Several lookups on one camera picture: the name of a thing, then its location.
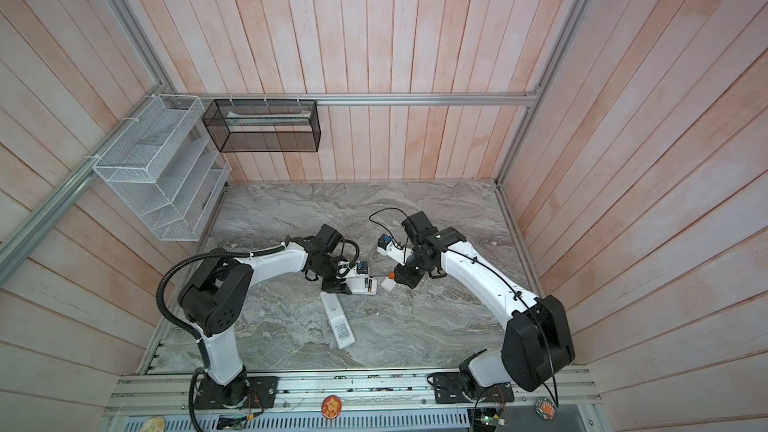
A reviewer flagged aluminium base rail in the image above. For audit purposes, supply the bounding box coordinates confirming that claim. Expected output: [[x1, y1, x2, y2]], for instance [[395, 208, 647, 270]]
[[104, 367, 603, 417]]

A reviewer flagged white remote with label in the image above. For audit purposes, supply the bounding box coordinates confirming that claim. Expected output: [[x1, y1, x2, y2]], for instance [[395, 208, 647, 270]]
[[320, 292, 356, 349]]

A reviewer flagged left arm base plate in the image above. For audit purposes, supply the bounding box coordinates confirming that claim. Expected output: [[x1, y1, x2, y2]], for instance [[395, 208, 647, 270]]
[[192, 375, 279, 410]]

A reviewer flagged white remote control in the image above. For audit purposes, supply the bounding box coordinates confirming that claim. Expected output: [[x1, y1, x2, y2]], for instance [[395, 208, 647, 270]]
[[345, 275, 378, 295]]

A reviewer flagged black corrugated cable hose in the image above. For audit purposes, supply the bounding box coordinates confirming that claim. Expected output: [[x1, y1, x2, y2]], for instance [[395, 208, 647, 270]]
[[155, 244, 286, 432]]

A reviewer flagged white battery cover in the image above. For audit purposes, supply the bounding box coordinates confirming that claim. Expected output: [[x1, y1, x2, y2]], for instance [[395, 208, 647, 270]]
[[380, 278, 396, 292]]

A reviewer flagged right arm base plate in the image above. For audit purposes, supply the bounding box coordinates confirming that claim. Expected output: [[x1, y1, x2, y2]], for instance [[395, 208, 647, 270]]
[[427, 371, 514, 405]]

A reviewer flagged white wire mesh shelf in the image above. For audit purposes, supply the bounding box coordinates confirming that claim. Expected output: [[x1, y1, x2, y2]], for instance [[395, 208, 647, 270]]
[[94, 95, 231, 242]]

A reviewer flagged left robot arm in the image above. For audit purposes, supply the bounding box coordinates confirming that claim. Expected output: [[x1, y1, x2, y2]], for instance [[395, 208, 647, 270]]
[[171, 225, 360, 409]]

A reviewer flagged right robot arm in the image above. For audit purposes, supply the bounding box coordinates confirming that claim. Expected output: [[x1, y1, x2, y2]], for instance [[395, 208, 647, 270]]
[[377, 212, 575, 392]]

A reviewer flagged black mesh basket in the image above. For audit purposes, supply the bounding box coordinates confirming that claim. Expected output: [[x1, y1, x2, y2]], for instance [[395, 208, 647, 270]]
[[202, 98, 322, 153]]

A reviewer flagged red round sticker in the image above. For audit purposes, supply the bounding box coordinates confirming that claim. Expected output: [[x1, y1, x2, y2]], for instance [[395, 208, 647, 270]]
[[321, 395, 342, 420]]

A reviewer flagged orange black screwdriver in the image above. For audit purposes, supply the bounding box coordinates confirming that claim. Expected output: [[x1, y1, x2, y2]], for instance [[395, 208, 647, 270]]
[[370, 272, 395, 282]]

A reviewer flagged round patterned badge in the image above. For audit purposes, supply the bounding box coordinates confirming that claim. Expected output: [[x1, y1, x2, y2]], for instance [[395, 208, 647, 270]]
[[534, 397, 557, 421]]

